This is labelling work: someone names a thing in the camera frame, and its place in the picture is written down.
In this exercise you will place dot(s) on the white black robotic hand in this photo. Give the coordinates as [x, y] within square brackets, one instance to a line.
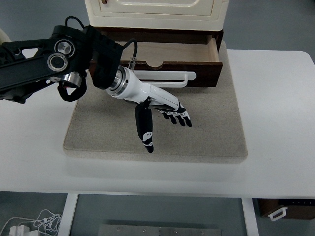
[127, 86]

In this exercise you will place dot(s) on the dark wooden drawer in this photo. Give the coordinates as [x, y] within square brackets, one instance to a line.
[198, 53]

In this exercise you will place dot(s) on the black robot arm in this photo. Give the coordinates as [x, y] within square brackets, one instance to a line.
[29, 66]

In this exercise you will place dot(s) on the dark wooden cabinet base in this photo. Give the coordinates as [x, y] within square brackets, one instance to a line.
[157, 30]

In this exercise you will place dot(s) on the cream upper cabinet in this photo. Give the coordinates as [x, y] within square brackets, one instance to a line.
[203, 15]

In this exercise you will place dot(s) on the brown drawer on floor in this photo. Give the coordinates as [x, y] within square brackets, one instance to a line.
[276, 209]

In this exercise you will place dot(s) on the grey felt pad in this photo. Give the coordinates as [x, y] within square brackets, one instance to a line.
[103, 127]

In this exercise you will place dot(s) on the cream fabric cover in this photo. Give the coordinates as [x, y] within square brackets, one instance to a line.
[4, 37]

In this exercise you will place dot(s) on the white table leg left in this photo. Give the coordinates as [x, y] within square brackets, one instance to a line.
[68, 214]

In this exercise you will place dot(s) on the white table leg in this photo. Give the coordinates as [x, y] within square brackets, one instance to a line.
[249, 217]
[68, 214]

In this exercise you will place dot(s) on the white table leg right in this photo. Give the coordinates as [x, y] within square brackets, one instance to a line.
[249, 217]

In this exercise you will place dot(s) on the white power adapter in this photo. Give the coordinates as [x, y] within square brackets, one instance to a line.
[21, 230]

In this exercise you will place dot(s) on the white drawer handle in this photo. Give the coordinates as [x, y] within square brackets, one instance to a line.
[165, 79]

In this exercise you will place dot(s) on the grey metal base plate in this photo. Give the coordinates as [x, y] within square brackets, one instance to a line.
[130, 230]

